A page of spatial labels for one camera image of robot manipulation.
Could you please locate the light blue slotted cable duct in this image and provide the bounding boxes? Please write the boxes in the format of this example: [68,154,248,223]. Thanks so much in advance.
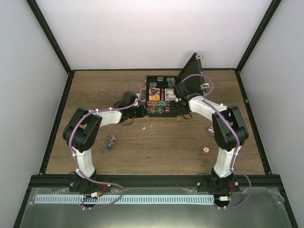
[35,194,214,205]

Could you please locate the chips row in case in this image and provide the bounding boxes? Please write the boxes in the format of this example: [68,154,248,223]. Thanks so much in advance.
[147,107,170,114]
[147,100,170,107]

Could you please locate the blue playing card deck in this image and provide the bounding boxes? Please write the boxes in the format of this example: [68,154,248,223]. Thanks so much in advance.
[165,88,176,101]

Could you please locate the red dice in case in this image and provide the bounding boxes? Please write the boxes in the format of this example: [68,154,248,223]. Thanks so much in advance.
[160,88,165,100]

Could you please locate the chips in case back slot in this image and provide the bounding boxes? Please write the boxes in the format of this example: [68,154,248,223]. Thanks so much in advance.
[166,77,176,88]

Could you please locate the black frame rail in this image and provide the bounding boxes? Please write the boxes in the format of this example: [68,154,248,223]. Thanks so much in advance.
[235,69,273,175]
[39,70,75,175]

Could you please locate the white dealer button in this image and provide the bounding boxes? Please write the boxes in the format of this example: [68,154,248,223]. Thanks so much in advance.
[165,91,176,100]

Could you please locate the black frame rail right side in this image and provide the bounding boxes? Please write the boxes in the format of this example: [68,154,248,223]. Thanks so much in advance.
[235,69,273,175]

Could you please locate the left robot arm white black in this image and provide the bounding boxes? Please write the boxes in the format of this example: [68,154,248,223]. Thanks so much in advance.
[62,91,144,192]

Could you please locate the purple poker chip stack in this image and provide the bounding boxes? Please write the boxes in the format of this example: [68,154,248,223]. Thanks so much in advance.
[110,135,116,142]
[102,146,111,153]

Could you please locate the metal sheet front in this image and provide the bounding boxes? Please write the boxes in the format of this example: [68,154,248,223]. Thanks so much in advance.
[20,187,291,228]

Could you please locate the striped chip roll by arm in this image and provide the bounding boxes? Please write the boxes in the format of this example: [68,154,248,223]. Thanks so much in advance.
[208,126,214,135]

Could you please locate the black frame post right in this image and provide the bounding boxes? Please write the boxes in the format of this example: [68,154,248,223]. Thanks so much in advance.
[236,0,281,73]

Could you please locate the black frame rail left side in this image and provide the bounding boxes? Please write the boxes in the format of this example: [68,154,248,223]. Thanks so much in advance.
[39,70,75,175]

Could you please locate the orange poker chip flat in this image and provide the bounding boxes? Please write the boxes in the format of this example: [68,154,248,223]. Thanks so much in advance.
[202,146,210,155]

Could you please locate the black frame post left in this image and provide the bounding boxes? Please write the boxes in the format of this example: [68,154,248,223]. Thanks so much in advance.
[26,0,72,74]

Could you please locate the black frame post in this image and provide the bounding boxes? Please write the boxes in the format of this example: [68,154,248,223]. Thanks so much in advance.
[236,0,281,73]
[26,0,72,74]

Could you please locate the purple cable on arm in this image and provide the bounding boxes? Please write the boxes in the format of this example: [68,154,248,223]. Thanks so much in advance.
[68,82,146,211]
[178,74,252,209]

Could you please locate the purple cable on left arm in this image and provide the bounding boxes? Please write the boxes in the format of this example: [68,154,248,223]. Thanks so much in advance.
[68,82,146,211]

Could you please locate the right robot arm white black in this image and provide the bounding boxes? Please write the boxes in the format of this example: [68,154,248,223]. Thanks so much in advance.
[174,83,249,191]

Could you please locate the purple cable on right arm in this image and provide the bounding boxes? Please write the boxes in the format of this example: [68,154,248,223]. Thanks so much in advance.
[178,74,252,209]

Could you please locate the black poker set case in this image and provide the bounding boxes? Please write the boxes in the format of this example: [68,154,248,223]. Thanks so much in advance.
[145,53,209,118]

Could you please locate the black front mounting rail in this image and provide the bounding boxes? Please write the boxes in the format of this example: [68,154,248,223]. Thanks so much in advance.
[30,174,281,193]

